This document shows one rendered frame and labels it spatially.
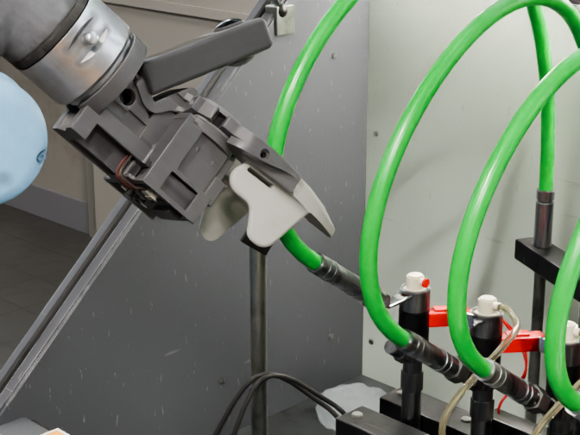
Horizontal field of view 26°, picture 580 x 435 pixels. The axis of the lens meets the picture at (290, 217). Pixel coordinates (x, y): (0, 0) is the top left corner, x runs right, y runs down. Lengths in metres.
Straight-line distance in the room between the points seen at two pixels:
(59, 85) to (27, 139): 0.17
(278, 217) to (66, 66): 0.19
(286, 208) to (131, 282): 0.41
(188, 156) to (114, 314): 0.43
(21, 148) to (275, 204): 0.27
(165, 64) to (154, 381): 0.54
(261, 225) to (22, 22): 0.23
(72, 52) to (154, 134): 0.09
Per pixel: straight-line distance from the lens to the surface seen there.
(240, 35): 0.95
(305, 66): 0.97
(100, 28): 0.88
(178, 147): 0.90
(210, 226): 0.99
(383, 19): 1.48
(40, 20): 0.86
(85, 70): 0.87
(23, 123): 0.71
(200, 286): 1.38
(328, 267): 1.03
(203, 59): 0.93
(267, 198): 0.93
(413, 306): 1.13
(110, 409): 1.35
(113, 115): 0.90
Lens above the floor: 1.52
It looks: 18 degrees down
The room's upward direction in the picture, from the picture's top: straight up
